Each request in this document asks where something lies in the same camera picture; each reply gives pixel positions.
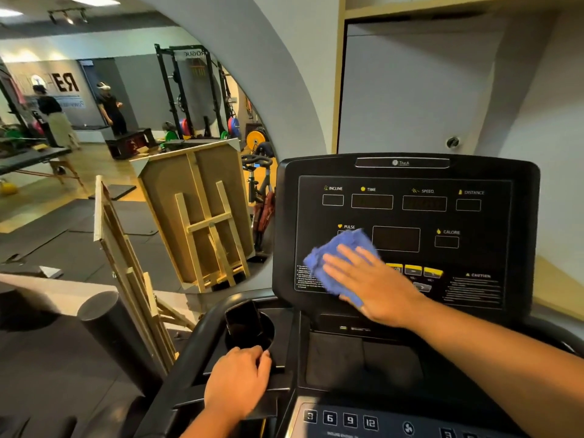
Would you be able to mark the person's left hand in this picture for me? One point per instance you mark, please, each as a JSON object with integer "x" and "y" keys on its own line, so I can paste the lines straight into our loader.
{"x": 235, "y": 385}

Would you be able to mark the person's right hand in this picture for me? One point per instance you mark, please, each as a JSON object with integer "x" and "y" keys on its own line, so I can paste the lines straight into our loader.
{"x": 383, "y": 291}

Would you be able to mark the person's right middle finger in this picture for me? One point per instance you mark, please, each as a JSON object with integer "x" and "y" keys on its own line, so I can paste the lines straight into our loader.
{"x": 355, "y": 260}

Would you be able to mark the person's right thumb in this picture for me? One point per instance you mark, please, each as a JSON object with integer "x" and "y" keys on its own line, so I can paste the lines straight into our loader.
{"x": 353, "y": 301}

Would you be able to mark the person's left thumb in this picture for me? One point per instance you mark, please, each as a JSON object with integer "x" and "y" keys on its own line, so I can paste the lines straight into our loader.
{"x": 265, "y": 362}

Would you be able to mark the blue cleaning cloth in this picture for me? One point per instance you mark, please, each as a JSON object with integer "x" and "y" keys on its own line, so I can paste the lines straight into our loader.
{"x": 337, "y": 248}

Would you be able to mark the person's right forearm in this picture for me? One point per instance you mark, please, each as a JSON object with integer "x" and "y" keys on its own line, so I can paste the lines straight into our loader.
{"x": 502, "y": 364}

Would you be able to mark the person's left forearm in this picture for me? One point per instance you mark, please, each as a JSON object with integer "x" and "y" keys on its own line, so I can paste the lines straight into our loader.
{"x": 212, "y": 424}

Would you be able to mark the black smartphone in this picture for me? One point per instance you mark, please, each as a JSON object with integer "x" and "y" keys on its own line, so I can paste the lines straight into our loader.
{"x": 242, "y": 323}

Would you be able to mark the black exercise bike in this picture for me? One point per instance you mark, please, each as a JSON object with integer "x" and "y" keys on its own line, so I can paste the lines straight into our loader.
{"x": 262, "y": 200}

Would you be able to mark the black treadmill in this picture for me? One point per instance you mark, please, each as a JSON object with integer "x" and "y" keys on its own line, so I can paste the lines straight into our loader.
{"x": 479, "y": 250}

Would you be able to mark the black cylinder bolster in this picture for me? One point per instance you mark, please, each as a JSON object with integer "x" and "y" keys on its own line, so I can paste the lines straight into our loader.
{"x": 116, "y": 337}

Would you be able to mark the wooden easel with board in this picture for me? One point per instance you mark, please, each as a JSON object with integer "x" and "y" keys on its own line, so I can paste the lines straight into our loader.
{"x": 132, "y": 287}
{"x": 182, "y": 186}

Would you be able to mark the yellow weight plate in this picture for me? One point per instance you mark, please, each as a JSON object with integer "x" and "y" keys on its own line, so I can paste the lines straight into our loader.
{"x": 254, "y": 139}

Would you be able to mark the blue weight plate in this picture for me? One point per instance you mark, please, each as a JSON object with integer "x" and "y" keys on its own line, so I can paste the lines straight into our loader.
{"x": 234, "y": 127}

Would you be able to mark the red weight plate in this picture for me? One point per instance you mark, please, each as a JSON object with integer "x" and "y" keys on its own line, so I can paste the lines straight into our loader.
{"x": 185, "y": 126}

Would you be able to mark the green weight plate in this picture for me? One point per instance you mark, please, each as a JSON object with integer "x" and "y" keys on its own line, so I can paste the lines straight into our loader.
{"x": 171, "y": 135}

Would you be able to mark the black squat rack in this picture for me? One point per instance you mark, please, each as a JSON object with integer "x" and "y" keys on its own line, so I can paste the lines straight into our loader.
{"x": 169, "y": 86}

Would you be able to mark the black plyo box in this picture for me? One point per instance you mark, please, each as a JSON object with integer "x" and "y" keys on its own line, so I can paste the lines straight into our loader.
{"x": 127, "y": 143}

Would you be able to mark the black massage table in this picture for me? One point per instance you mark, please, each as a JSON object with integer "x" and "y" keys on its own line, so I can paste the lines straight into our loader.
{"x": 32, "y": 158}

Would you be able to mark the yellow ball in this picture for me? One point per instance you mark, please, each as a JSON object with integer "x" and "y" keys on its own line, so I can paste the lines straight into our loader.
{"x": 7, "y": 188}

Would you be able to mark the ceiling light panel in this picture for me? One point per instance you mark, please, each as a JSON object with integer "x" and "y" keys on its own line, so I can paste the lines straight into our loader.
{"x": 95, "y": 0}
{"x": 9, "y": 13}

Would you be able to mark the black track light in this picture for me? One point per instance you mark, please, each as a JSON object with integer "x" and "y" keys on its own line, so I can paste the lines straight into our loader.
{"x": 68, "y": 15}

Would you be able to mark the black wall knob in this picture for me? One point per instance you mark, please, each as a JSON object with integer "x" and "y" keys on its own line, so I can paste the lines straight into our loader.
{"x": 452, "y": 142}

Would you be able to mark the arched wall mirror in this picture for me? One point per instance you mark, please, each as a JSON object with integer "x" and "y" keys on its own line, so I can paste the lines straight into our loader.
{"x": 82, "y": 218}

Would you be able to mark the grey wall banner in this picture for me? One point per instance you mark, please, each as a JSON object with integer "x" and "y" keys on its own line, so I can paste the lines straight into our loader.
{"x": 73, "y": 82}

